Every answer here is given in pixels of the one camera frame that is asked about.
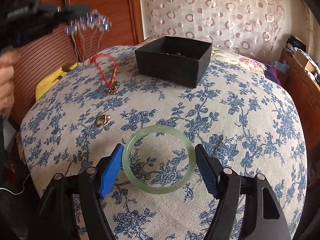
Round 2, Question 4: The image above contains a crystal bead necklace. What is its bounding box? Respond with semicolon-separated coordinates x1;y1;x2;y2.
64;9;112;67

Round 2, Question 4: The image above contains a red cord pendant necklace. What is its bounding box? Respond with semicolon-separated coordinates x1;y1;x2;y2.
89;52;121;95

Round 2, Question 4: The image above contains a green jade bangle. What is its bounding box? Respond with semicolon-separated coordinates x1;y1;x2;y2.
122;125;196;194

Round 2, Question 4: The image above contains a black square jewelry box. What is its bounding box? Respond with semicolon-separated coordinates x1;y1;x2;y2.
135;36;213;88

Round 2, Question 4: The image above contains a person's left hand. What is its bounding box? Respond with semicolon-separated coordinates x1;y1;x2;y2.
0;50;20;117

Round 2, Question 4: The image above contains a yellow plush toy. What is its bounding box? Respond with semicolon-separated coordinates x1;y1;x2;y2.
35;63;78;101

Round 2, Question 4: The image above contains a blue floral white blanket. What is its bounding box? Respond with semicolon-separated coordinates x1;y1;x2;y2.
21;46;307;239

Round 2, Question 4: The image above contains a wooden side cabinet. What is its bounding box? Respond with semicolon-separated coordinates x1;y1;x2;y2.
279;50;320;153

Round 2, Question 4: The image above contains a navy blue bed sheet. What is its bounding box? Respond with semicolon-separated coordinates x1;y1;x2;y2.
264;64;281;87

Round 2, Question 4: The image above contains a blue plastic bag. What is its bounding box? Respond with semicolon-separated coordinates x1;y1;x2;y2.
273;61;290;74

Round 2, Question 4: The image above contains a cardboard box on cabinet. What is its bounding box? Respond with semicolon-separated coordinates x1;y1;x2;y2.
295;49;317;74

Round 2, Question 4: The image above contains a pink floral quilt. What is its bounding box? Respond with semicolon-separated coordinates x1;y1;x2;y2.
139;37;265;75

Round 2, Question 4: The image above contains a pink circle sheer curtain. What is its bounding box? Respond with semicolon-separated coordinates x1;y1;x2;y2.
140;0;285;58

